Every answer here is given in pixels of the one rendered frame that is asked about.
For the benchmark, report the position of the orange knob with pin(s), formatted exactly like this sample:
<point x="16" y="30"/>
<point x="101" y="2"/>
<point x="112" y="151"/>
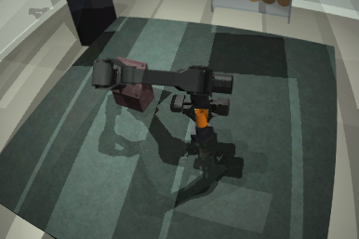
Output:
<point x="201" y="117"/>

